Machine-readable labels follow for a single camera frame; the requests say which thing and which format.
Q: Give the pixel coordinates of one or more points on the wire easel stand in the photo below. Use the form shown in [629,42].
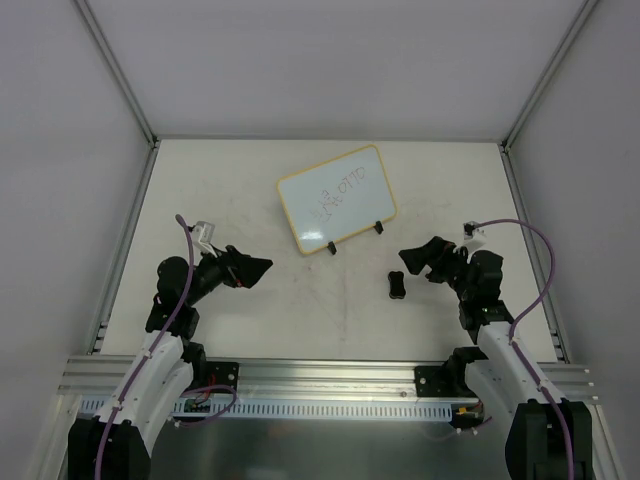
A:
[378,227]

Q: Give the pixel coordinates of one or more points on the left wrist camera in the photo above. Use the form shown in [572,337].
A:
[201,234]

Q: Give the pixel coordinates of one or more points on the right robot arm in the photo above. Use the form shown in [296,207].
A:
[547,436]

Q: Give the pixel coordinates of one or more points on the left aluminium frame post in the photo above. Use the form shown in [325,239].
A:
[91,22]

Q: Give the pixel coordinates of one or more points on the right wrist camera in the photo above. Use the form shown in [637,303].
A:
[474,237]

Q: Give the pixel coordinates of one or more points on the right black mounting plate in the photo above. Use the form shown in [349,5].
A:
[432,381]

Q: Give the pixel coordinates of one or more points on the black bone-shaped eraser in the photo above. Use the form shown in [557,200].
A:
[396,285]

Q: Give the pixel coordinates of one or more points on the yellow framed whiteboard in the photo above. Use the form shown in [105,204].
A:
[337,199]

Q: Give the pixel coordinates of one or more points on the aluminium frame post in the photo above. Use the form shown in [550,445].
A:
[91,22]
[550,69]

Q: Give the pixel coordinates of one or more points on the black mounting plate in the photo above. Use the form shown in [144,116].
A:
[432,381]
[219,373]

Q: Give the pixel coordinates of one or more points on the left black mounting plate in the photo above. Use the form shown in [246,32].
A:
[219,373]

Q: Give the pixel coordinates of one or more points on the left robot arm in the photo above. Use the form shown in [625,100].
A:
[117,442]

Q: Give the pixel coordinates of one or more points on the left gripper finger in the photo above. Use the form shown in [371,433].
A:
[248,264]
[249,276]

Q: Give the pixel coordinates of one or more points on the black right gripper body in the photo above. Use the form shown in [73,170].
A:
[437,260]

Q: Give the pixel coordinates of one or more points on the right aluminium frame post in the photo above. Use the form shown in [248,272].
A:
[550,69]

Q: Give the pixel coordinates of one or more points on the white slotted cable duct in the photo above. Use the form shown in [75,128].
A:
[301,409]

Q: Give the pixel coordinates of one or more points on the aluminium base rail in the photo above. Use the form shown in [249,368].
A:
[268,378]

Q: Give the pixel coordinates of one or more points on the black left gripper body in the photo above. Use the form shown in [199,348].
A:
[234,270]

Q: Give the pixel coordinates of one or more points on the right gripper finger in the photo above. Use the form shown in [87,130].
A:
[434,276]
[416,259]

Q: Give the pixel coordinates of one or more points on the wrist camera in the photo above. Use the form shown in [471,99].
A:
[474,237]
[201,234]

